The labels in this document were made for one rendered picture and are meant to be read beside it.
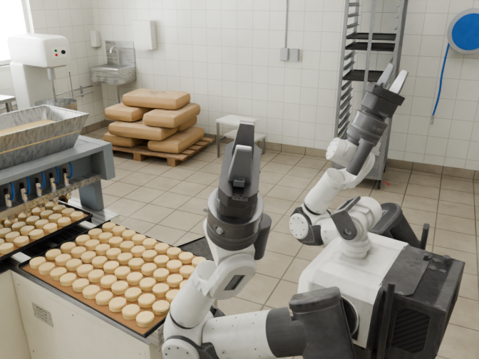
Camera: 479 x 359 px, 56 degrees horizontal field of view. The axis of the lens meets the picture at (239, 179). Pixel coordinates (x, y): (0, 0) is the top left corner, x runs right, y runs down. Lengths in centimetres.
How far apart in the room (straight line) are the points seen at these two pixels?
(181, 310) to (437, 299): 48
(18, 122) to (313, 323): 155
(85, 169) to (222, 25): 374
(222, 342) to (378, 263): 36
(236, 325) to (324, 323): 18
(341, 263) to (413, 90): 409
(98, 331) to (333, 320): 90
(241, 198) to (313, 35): 455
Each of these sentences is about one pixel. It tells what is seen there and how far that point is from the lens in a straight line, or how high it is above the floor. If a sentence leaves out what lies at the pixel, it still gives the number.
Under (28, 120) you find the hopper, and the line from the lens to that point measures 208.
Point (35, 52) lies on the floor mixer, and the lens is 492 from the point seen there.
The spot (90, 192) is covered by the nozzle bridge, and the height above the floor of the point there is 93.
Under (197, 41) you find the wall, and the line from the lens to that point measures 568.
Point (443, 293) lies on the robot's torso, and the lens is 97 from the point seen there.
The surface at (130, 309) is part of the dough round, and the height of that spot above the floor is 92.
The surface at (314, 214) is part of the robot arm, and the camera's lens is 137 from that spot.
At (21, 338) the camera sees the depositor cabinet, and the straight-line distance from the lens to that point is 202.
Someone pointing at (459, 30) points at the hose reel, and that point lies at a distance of 476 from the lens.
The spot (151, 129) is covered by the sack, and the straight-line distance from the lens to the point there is 502.
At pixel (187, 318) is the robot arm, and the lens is 90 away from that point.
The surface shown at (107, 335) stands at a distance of 152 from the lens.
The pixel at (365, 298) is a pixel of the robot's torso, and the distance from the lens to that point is 92.
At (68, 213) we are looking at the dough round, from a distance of 200.
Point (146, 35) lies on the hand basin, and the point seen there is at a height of 130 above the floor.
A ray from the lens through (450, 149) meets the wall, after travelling 511.
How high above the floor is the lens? 176
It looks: 22 degrees down
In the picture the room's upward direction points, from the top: straight up
